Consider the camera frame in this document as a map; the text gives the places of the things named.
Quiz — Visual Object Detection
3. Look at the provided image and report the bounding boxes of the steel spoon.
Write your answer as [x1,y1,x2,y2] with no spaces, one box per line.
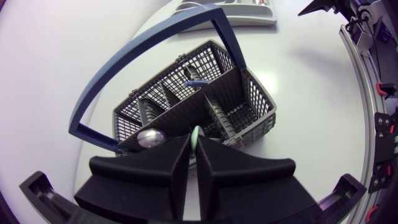
[136,128,167,149]

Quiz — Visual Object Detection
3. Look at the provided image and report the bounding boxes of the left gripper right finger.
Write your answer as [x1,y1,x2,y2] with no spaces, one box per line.
[196,135,318,223]

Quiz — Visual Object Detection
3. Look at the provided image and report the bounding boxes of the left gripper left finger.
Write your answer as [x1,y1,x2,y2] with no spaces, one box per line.
[73,134,192,223]

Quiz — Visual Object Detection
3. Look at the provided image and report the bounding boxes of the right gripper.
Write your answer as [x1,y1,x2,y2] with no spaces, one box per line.
[297,0,361,22]

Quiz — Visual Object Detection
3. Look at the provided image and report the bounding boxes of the blue plastic spoon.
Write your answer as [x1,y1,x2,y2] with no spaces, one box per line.
[183,79,213,89]

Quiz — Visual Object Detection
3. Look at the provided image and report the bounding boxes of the grey cutlery tray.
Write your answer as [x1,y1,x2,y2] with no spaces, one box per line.
[170,0,278,32]

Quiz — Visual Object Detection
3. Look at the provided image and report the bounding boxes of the pale green plastic spoon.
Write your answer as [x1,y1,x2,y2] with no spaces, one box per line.
[190,124,223,156]

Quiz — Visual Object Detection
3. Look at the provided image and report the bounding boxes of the grey cutlery basket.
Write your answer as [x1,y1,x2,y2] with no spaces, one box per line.
[68,3,277,158]

